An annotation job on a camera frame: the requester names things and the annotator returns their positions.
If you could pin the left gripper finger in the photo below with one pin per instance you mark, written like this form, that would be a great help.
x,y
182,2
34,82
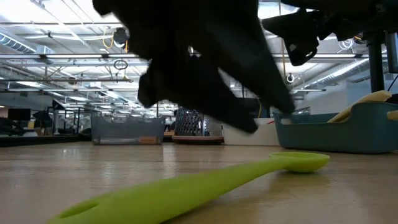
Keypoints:
x,y
211,99
261,71

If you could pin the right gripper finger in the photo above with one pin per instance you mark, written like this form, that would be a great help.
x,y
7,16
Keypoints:
x,y
280,23

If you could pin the red silicone spoon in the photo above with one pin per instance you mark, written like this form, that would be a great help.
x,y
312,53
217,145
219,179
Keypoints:
x,y
270,122

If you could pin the orange silicone spatula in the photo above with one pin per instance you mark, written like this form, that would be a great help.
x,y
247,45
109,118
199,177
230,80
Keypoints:
x,y
149,140

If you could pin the lime green silicone spoon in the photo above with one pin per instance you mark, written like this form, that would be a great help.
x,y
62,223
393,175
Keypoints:
x,y
186,189

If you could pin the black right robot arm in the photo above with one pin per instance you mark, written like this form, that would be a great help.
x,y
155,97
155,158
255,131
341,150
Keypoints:
x,y
342,15

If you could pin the pink steel box grater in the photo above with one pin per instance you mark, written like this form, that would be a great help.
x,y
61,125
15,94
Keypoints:
x,y
189,124

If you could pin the black background monitor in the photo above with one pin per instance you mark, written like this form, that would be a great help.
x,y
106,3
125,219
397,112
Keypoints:
x,y
265,105

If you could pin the white plastic bin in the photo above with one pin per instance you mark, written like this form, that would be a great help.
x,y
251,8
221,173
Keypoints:
x,y
248,137

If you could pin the black monitor stand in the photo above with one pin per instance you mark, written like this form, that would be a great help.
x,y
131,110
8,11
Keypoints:
x,y
376,68

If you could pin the grey translucent plastic bin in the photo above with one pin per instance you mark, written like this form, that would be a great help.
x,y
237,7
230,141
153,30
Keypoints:
x,y
127,130

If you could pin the teal plastic bin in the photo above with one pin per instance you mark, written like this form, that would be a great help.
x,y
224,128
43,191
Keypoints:
x,y
335,133

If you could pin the small dark background monitor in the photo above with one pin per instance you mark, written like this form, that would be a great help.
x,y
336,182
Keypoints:
x,y
18,114

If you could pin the silver ceiling air duct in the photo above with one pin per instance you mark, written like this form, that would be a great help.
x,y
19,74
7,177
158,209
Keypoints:
x,y
339,73
15,43

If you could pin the black aluminium table frame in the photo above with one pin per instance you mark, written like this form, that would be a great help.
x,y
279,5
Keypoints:
x,y
37,140

